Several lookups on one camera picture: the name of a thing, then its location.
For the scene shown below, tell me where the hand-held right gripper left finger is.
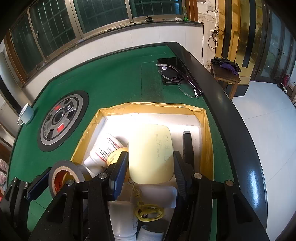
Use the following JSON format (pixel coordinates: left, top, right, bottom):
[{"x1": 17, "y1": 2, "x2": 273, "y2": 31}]
[{"x1": 28, "y1": 151, "x2": 129, "y2": 241}]

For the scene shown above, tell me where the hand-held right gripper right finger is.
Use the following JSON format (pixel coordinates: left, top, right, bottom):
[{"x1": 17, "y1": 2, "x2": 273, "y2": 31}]
[{"x1": 173, "y1": 151, "x2": 271, "y2": 241}]

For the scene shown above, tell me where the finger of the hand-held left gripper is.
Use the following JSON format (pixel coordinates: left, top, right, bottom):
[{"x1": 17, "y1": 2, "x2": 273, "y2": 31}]
[{"x1": 5, "y1": 167, "x2": 53, "y2": 209}]

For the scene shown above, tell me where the white rectangular plastic box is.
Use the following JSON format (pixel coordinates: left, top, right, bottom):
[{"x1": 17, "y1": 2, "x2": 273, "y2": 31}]
[{"x1": 126, "y1": 179, "x2": 178, "y2": 209}]

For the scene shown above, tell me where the yellow carabiner keychain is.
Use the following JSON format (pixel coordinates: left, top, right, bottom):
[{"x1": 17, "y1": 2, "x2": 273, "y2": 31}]
[{"x1": 129, "y1": 181, "x2": 164, "y2": 222}]

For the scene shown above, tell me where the pale yellow plastic box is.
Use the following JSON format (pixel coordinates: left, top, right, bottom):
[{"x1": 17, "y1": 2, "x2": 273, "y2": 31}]
[{"x1": 128, "y1": 124, "x2": 174, "y2": 184}]

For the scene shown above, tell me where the black tape roll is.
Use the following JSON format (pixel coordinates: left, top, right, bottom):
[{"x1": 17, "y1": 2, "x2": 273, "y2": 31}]
[{"x1": 48, "y1": 160, "x2": 93, "y2": 200}]

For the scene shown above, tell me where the white foam tray yellow tape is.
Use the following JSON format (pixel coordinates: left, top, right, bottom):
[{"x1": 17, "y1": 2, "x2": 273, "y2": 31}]
[{"x1": 70, "y1": 101, "x2": 214, "y2": 241}]

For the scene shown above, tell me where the round table control panel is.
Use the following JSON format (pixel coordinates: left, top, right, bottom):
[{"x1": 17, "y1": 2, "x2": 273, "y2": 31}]
[{"x1": 37, "y1": 90, "x2": 89, "y2": 153}]

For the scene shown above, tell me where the white mug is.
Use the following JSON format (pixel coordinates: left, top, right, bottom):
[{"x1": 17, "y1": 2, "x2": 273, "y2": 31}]
[{"x1": 17, "y1": 103, "x2": 35, "y2": 126}]

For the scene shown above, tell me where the wooden stool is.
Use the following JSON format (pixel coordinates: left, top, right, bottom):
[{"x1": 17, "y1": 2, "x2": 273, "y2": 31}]
[{"x1": 210, "y1": 61, "x2": 241, "y2": 100}]

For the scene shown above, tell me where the pink bag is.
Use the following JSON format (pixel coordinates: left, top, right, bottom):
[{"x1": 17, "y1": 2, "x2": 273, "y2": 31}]
[{"x1": 283, "y1": 74, "x2": 291, "y2": 93}]

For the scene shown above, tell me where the glass door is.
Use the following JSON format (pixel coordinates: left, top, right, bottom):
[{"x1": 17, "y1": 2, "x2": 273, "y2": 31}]
[{"x1": 252, "y1": 7, "x2": 296, "y2": 81}]

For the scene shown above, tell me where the barred window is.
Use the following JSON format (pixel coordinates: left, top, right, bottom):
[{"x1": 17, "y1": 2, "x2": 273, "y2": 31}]
[{"x1": 5, "y1": 0, "x2": 199, "y2": 86}]

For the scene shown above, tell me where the hanging wall cable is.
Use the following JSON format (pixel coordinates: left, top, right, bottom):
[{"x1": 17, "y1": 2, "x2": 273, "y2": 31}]
[{"x1": 207, "y1": 7, "x2": 226, "y2": 50}]

